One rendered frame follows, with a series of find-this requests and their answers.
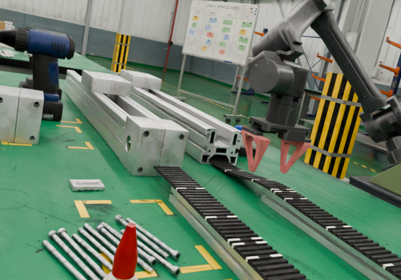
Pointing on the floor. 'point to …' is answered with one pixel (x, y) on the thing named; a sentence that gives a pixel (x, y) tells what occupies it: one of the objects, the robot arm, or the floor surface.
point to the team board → (219, 38)
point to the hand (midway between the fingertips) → (268, 168)
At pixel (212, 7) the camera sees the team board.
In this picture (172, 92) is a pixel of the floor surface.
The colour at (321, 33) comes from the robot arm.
